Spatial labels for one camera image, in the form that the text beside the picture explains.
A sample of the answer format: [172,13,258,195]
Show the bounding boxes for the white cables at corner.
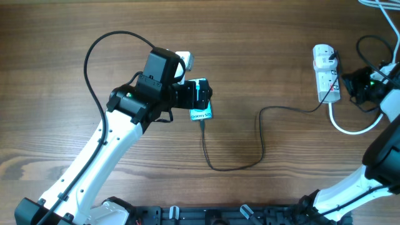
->
[357,0,400,12]

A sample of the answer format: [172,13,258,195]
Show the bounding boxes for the blue screen Galaxy smartphone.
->
[189,78,213,121]

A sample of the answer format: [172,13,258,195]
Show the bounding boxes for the white power strip socket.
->
[312,44,340,104]

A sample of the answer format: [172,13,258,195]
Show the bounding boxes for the white power strip cord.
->
[327,0,400,136]

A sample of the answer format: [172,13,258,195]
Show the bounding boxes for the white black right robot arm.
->
[293,87,399,224]

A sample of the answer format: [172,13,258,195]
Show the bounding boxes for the black USB charger cable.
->
[199,49,343,173]

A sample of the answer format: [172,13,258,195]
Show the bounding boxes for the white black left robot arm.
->
[14,47,212,224]

